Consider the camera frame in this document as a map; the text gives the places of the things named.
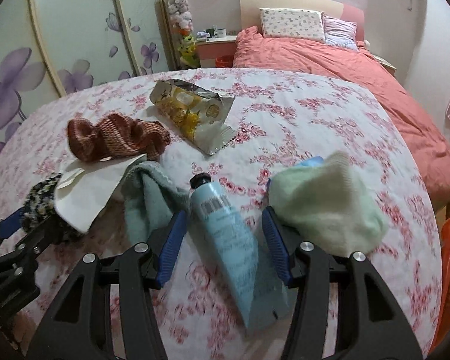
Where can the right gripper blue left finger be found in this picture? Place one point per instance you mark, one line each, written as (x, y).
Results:
(175, 232)

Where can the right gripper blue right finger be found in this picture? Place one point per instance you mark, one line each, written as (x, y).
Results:
(280, 254)

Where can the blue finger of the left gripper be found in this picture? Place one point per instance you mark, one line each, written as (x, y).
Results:
(11, 224)

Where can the black floral scrunchie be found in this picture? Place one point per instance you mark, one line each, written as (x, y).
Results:
(38, 209)

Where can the teal green sock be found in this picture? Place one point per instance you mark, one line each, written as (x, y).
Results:
(150, 199)

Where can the light blue cream tube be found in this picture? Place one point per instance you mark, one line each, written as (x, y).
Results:
(257, 291)

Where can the light green knit cloth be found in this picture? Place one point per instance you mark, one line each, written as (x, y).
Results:
(329, 205)

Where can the white paper piece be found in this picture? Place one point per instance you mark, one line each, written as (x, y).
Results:
(84, 189)

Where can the brown knit scrunchie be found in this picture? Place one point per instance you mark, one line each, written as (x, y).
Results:
(116, 136)

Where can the silver yellow snack bag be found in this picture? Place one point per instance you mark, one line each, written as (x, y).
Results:
(198, 113)

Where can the floral pink white tablecloth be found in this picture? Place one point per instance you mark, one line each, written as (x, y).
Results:
(281, 119)

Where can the pink white nightstand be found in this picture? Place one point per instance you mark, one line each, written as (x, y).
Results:
(216, 48)

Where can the salmon pink duvet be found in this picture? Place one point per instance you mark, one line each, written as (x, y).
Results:
(356, 72)

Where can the flower print sliding wardrobe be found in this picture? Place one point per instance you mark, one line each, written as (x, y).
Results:
(52, 48)

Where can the white mug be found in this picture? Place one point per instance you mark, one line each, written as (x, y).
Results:
(220, 33)

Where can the right side nightstand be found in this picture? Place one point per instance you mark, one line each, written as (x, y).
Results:
(386, 65)

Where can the hanging plush toys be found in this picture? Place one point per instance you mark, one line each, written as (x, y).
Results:
(182, 34)

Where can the striped pink pillow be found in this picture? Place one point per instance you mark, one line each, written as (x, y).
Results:
(340, 33)

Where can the floral white pillow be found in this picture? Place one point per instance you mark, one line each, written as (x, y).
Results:
(292, 23)

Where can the cream pink headboard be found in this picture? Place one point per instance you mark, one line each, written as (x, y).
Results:
(250, 11)

